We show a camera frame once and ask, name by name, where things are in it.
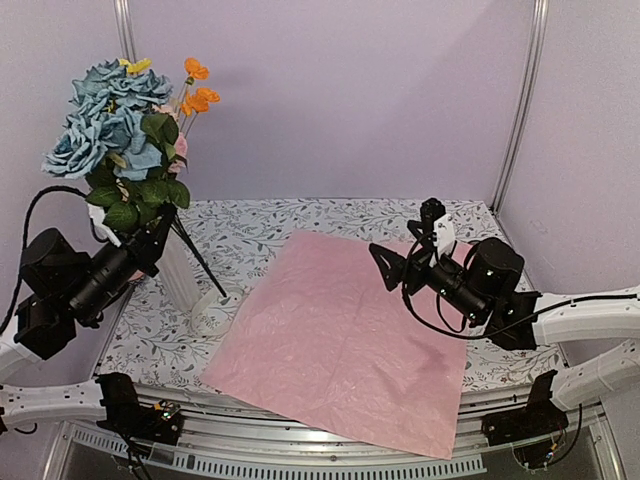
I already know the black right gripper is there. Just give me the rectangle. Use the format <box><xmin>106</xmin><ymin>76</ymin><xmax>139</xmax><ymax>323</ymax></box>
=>
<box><xmin>370</xmin><ymin>221</ymin><xmax>488</xmax><ymax>324</ymax></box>

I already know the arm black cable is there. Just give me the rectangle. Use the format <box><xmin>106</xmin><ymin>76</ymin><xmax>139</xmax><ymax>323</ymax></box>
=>
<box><xmin>0</xmin><ymin>185</ymin><xmax>89</xmax><ymax>336</ymax></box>
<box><xmin>399</xmin><ymin>234</ymin><xmax>640</xmax><ymax>451</ymax></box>

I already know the pink wrapping paper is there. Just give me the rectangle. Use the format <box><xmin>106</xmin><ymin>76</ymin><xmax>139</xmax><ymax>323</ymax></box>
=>
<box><xmin>201</xmin><ymin>230</ymin><xmax>466</xmax><ymax>459</ymax></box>

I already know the white ribbed ceramic vase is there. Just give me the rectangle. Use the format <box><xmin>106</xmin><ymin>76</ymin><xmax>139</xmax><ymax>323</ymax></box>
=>
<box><xmin>157</xmin><ymin>230</ymin><xmax>201</xmax><ymax>313</ymax></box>

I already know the aluminium frame post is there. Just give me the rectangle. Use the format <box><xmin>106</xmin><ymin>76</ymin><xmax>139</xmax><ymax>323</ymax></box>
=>
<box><xmin>490</xmin><ymin>0</ymin><xmax>549</xmax><ymax>217</ymax></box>
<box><xmin>112</xmin><ymin>0</ymin><xmax>174</xmax><ymax>214</ymax></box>

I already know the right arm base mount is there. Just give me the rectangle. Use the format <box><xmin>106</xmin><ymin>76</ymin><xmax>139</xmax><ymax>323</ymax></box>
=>
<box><xmin>481</xmin><ymin>370</ymin><xmax>569</xmax><ymax>446</ymax></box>

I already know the bright yellow poppy stem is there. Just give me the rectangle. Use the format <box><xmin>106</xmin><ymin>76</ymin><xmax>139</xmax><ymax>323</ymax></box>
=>
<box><xmin>119</xmin><ymin>58</ymin><xmax>152</xmax><ymax>75</ymax></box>

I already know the aluminium front rail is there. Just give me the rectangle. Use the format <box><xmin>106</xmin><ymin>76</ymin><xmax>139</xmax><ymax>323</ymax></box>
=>
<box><xmin>43</xmin><ymin>386</ymin><xmax>626</xmax><ymax>479</ymax></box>

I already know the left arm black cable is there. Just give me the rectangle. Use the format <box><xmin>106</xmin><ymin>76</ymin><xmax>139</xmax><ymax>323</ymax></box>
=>
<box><xmin>0</xmin><ymin>185</ymin><xmax>89</xmax><ymax>336</ymax></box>

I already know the left aluminium frame post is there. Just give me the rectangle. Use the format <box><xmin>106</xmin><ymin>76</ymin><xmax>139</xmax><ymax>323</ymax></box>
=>
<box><xmin>112</xmin><ymin>0</ymin><xmax>174</xmax><ymax>214</ymax></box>

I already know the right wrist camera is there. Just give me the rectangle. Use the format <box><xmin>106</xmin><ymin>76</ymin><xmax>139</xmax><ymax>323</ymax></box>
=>
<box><xmin>407</xmin><ymin>197</ymin><xmax>457</xmax><ymax>258</ymax></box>

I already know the blue hydrangea flower stem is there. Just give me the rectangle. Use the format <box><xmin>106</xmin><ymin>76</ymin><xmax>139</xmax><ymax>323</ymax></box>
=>
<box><xmin>42</xmin><ymin>59</ymin><xmax>191</xmax><ymax>242</ymax></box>

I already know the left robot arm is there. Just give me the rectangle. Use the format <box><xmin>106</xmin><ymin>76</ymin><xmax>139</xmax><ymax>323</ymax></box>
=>
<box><xmin>1</xmin><ymin>205</ymin><xmax>179</xmax><ymax>440</ymax></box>

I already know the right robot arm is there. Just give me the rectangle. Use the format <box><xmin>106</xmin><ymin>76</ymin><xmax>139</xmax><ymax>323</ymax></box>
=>
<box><xmin>369</xmin><ymin>238</ymin><xmax>639</xmax><ymax>436</ymax></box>

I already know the pink peony flower stem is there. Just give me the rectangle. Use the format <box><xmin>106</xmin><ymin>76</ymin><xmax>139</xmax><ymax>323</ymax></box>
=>
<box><xmin>158</xmin><ymin>105</ymin><xmax>188</xmax><ymax>174</ymax></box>

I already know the pink patterned small object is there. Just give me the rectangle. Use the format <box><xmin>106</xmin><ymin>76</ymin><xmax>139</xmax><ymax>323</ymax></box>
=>
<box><xmin>128</xmin><ymin>271</ymin><xmax>146</xmax><ymax>284</ymax></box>

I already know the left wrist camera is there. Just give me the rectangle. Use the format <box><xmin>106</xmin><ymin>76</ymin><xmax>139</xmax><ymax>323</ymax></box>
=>
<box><xmin>87</xmin><ymin>204</ymin><xmax>122</xmax><ymax>247</ymax></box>

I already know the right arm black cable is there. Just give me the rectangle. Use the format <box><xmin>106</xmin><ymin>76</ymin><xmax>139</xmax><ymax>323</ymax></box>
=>
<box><xmin>399</xmin><ymin>234</ymin><xmax>640</xmax><ymax>451</ymax></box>

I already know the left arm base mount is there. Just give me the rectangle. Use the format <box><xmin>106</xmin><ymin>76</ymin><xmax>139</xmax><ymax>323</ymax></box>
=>
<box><xmin>96</xmin><ymin>373</ymin><xmax>184</xmax><ymax>446</ymax></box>

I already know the orange poppy flower stem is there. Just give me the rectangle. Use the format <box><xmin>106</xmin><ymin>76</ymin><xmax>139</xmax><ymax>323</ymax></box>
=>
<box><xmin>176</xmin><ymin>57</ymin><xmax>221</xmax><ymax>138</ymax></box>

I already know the right aluminium frame post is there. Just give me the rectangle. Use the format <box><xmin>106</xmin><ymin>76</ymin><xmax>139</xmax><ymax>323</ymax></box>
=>
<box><xmin>490</xmin><ymin>0</ymin><xmax>549</xmax><ymax>217</ymax></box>

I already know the floral patterned tablecloth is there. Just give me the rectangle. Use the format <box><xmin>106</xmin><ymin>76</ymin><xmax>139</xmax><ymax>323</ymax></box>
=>
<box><xmin>95</xmin><ymin>199</ymin><xmax>565</xmax><ymax>393</ymax></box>

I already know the cream printed ribbon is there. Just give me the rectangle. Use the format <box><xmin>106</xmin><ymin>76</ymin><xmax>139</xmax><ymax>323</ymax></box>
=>
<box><xmin>189</xmin><ymin>287</ymin><xmax>245</xmax><ymax>337</ymax></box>

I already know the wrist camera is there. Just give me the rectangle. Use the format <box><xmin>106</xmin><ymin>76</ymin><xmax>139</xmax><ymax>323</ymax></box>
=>
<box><xmin>407</xmin><ymin>197</ymin><xmax>457</xmax><ymax>258</ymax></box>
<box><xmin>87</xmin><ymin>204</ymin><xmax>122</xmax><ymax>247</ymax></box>

